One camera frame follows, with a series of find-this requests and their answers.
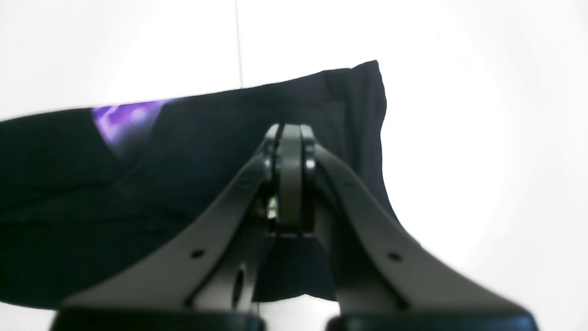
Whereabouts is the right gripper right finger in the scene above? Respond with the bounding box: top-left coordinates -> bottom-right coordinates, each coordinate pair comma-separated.
301,125 -> 531,318

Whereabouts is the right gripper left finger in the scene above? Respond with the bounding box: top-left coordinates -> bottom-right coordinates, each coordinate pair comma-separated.
60,124 -> 303,314

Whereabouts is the black T-shirt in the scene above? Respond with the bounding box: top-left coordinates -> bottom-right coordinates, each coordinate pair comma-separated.
0,60 -> 394,309

